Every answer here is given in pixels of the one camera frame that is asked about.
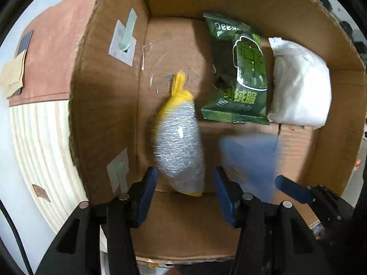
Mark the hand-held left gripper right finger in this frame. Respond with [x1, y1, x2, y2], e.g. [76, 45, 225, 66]
[213, 166, 333, 275]

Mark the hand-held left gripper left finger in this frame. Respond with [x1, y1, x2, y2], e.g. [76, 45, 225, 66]
[34, 166, 158, 275]

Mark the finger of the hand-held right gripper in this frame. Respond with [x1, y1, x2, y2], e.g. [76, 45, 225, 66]
[274, 175, 314, 205]

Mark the cardboard box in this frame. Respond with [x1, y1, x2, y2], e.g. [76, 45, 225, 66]
[68, 0, 367, 265]

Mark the blue soft cloth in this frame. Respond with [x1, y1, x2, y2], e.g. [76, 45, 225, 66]
[219, 133, 280, 204]

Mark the yellow sponge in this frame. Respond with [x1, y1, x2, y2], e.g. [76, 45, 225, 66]
[153, 72, 206, 198]

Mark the white soft packet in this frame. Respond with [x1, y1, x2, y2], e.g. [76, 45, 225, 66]
[267, 37, 332, 131]

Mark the white sticker with green tape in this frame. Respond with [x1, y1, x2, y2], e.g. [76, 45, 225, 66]
[108, 8, 138, 67]
[107, 148, 129, 194]

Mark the small brown label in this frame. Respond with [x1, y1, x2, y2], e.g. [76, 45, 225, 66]
[31, 184, 51, 203]

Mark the green printed packet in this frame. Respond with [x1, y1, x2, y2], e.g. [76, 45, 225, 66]
[201, 11, 270, 125]

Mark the brown mat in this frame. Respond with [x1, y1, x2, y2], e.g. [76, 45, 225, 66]
[8, 0, 104, 107]

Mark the beige paper piece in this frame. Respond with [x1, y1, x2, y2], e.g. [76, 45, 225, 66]
[0, 52, 28, 99]

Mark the dark square patch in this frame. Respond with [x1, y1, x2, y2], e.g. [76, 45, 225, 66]
[17, 30, 34, 55]

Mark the black cable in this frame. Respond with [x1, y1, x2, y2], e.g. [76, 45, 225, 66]
[0, 199, 35, 275]

